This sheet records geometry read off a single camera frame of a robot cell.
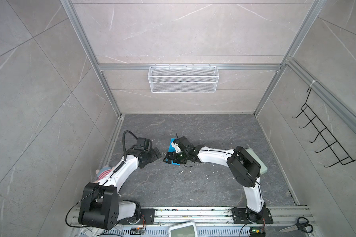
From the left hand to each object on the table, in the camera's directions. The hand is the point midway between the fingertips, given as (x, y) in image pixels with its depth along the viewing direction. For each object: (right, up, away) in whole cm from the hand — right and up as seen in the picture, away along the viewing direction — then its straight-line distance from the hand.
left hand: (154, 153), depth 88 cm
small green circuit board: (+53, -35, -18) cm, 66 cm away
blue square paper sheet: (+11, +3, -4) cm, 12 cm away
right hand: (+8, -4, +2) cm, 10 cm away
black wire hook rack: (+83, +9, -25) cm, 87 cm away
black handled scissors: (+77, -32, -16) cm, 85 cm away
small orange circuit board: (-5, -34, -18) cm, 39 cm away
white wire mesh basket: (+18, +50, +13) cm, 55 cm away
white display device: (+20, -31, -22) cm, 42 cm away
